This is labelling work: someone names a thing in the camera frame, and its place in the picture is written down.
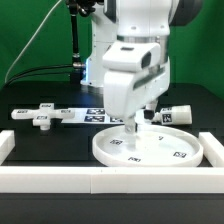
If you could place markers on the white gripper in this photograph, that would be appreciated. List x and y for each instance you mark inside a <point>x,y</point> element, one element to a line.
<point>134,77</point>

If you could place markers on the white round table top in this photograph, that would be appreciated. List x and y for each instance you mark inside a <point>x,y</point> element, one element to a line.
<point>151,146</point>

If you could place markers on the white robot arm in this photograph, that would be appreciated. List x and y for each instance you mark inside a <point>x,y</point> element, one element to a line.
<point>132,21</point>

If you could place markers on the white sheet with markers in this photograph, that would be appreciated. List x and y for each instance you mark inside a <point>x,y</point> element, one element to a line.
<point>91,116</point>

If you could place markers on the white right fence block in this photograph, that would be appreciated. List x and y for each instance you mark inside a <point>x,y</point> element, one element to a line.
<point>213,149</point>

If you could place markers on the white fence block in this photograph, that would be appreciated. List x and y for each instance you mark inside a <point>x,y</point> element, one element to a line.
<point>213,149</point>
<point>7,143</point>

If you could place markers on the white cross-shaped table base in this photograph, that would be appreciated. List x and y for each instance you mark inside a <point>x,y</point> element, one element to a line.
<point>42,116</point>

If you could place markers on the white left fence block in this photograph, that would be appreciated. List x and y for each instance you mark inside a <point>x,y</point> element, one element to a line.
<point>7,143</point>

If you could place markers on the white front fence bar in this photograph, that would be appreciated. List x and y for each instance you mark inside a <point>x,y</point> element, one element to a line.
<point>96,180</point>

